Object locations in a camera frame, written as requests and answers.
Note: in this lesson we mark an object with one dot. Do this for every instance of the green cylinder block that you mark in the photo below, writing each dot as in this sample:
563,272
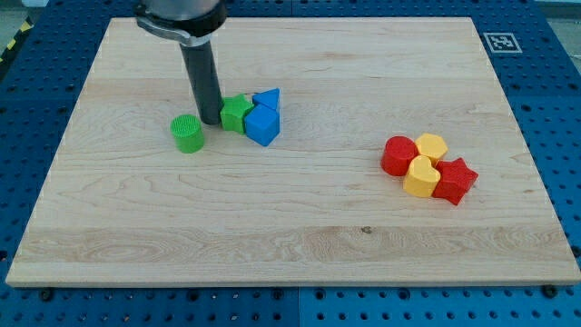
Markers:
187,132

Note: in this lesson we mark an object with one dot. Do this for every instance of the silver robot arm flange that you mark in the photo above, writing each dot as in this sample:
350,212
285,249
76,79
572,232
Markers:
188,22

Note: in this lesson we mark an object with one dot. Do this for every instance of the green star block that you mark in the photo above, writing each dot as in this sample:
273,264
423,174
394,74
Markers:
233,112

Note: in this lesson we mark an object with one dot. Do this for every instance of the red star block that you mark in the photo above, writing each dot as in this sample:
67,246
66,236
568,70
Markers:
456,179

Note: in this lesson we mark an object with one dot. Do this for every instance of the wooden board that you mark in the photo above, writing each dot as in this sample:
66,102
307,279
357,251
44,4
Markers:
122,207

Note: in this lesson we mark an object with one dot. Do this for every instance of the blue cube block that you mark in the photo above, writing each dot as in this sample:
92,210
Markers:
262,124

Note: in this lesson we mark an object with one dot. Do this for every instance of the blue triangle block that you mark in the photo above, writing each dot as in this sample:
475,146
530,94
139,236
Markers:
270,98

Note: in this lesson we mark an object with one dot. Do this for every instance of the red cylinder block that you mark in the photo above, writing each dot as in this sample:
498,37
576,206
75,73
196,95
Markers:
398,153

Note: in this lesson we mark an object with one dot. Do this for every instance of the yellow heart block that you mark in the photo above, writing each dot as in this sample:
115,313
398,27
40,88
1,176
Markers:
422,178

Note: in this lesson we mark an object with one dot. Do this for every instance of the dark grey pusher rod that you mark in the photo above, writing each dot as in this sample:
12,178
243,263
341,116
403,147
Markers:
201,69

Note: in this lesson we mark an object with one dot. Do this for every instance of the yellow hexagon block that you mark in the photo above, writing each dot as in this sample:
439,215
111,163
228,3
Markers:
433,146

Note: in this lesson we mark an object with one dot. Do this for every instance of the white fiducial marker tag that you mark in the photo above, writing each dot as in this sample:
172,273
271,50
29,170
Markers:
502,43

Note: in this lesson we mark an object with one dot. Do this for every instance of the black board clamp screw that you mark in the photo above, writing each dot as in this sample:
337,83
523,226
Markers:
549,291
46,294

